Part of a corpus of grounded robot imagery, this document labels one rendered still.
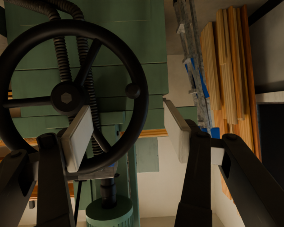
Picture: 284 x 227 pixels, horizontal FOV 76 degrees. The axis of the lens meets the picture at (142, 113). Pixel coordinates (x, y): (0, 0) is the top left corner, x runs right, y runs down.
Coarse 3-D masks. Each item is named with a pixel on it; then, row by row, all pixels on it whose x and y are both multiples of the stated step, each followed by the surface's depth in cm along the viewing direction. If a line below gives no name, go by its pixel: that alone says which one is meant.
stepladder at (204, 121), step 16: (176, 0) 141; (192, 0) 125; (176, 16) 145; (192, 16) 127; (176, 32) 143; (192, 48) 125; (192, 64) 128; (192, 80) 142; (192, 96) 148; (208, 96) 128; (208, 112) 128; (208, 128) 128
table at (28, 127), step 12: (180, 108) 53; (192, 108) 53; (24, 120) 51; (36, 120) 51; (48, 120) 42; (60, 120) 42; (108, 120) 42; (120, 120) 42; (156, 120) 52; (192, 120) 53; (24, 132) 51; (36, 132) 51; (48, 132) 51
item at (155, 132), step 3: (156, 129) 68; (159, 129) 68; (162, 129) 68; (165, 129) 68; (141, 132) 68; (144, 132) 68; (147, 132) 68; (150, 132) 68; (153, 132) 68; (156, 132) 68; (159, 132) 68; (162, 132) 68; (165, 132) 68; (141, 135) 68; (144, 135) 68; (147, 135) 68; (0, 141) 66; (33, 141) 66; (36, 141) 66; (0, 144) 66; (3, 144) 66
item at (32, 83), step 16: (144, 64) 52; (160, 64) 52; (16, 80) 50; (32, 80) 50; (48, 80) 51; (96, 80) 51; (112, 80) 52; (128, 80) 52; (160, 80) 52; (16, 96) 50; (32, 96) 51; (96, 96) 51; (112, 96) 52
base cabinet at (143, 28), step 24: (72, 0) 50; (96, 0) 50; (120, 0) 51; (144, 0) 51; (24, 24) 50; (96, 24) 51; (120, 24) 51; (144, 24) 51; (48, 48) 50; (72, 48) 51; (144, 48) 52
